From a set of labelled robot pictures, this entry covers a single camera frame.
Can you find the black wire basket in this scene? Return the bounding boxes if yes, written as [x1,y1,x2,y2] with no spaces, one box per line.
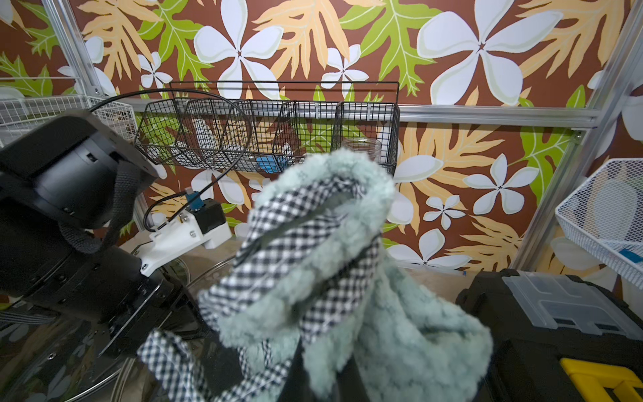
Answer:
[134,80,400,174]

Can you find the black yellow toolbox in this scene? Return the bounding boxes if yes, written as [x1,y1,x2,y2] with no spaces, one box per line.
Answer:
[456,270,642,401]

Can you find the green microfibre cloth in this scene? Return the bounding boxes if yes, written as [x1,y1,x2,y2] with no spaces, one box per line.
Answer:
[137,148,492,401]

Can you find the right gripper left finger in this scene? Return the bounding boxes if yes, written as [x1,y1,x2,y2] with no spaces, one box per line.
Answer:
[277,346,314,402]

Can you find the white mesh basket right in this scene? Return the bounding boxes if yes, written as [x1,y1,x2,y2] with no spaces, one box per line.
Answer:
[555,158,642,289]

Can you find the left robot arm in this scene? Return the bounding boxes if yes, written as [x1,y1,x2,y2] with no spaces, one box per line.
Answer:
[1,110,208,357]

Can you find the white wire basket left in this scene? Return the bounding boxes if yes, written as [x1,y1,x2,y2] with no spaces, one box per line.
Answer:
[1,95,137,147]

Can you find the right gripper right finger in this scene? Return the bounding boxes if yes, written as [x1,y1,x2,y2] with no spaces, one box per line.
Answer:
[333,361,369,402]

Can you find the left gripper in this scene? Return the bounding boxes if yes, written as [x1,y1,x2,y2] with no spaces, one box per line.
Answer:
[29,271,206,358]

